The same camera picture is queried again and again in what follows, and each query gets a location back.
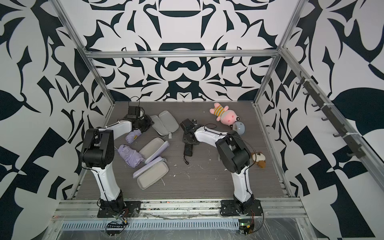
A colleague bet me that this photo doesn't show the lavender open umbrella case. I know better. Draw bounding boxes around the lavender open umbrella case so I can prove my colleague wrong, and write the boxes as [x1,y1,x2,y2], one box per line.
[133,157,169,190]

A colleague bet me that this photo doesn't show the black wall hook rail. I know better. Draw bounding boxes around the black wall hook rail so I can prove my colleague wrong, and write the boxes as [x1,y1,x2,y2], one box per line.
[296,72,366,159]

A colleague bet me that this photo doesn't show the aluminium cage frame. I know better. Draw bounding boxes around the aluminium cage frame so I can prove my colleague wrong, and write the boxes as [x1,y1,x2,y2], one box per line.
[49,0,384,193]

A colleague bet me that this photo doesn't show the white perforated cable tray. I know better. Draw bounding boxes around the white perforated cable tray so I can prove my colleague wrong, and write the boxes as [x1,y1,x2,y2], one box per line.
[62,219,239,231]

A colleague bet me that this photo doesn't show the brown white plush dog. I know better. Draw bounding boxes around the brown white plush dog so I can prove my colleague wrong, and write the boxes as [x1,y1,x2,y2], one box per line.
[251,152,266,169]

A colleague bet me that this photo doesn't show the pink plush pig toy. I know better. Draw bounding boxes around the pink plush pig toy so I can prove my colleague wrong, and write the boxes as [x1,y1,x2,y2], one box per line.
[210,103,240,127]

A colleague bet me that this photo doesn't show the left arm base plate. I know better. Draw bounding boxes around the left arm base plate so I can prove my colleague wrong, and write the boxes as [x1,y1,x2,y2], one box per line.
[97,201,142,219]

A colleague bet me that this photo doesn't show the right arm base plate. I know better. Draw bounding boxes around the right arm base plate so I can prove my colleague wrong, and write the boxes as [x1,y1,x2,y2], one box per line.
[220,197,264,217]

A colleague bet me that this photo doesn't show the lavender folded umbrella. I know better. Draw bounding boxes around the lavender folded umbrella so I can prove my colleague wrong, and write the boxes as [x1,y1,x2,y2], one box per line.
[125,129,142,144]
[118,145,145,168]

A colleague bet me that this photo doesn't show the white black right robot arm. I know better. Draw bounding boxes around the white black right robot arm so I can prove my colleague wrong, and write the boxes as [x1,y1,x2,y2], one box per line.
[180,119,264,217]

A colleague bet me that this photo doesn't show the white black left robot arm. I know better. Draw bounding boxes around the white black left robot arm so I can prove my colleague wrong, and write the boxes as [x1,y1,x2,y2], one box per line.
[80,106,153,213]

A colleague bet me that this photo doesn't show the blue round alarm clock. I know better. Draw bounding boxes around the blue round alarm clock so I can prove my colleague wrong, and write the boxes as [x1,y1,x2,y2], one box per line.
[232,122,246,136]

